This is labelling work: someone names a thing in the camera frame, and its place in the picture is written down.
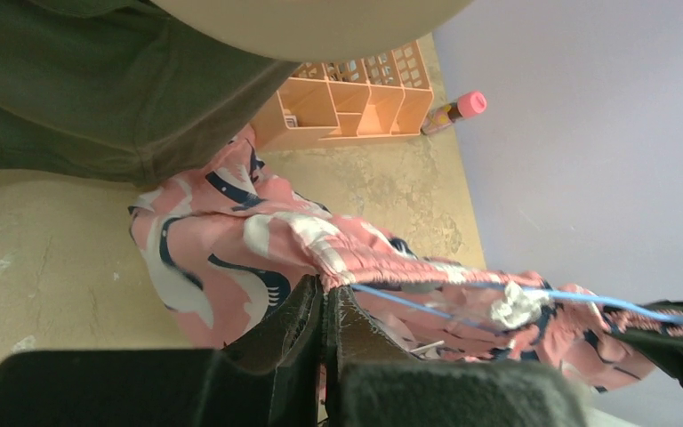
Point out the blue wire hanger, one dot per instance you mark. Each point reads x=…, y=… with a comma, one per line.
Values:
x=541, y=295

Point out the white shorts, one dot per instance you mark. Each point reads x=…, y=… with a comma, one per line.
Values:
x=314, y=31

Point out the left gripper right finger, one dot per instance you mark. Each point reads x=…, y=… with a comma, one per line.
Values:
x=371, y=381

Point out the pink patterned shorts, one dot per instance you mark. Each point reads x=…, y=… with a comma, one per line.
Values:
x=226, y=244

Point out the orange plastic file organizer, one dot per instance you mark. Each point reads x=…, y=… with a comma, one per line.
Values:
x=377, y=99

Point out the dark green shorts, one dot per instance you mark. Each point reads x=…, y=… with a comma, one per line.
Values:
x=120, y=90

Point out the pink capped bottle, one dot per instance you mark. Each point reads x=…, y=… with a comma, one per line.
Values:
x=467, y=106

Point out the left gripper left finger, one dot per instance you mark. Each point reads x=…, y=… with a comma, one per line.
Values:
x=267, y=377

